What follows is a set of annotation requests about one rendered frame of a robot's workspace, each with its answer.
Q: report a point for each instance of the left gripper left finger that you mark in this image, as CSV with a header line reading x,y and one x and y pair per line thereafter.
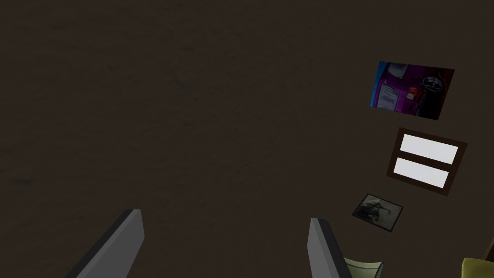
x,y
115,247

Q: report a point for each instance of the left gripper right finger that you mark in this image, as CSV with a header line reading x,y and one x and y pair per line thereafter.
x,y
324,251

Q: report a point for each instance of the pale green cushion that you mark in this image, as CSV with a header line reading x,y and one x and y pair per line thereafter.
x,y
364,269

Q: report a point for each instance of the grey black framed picture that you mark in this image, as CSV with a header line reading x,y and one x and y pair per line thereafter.
x,y
377,212

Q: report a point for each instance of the dark framed window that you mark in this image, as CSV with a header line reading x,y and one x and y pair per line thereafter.
x,y
426,161

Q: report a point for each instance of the olive green armchair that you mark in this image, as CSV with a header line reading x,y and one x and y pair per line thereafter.
x,y
478,268

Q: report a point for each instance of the purple wall picture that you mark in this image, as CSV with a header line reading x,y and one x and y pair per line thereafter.
x,y
411,90

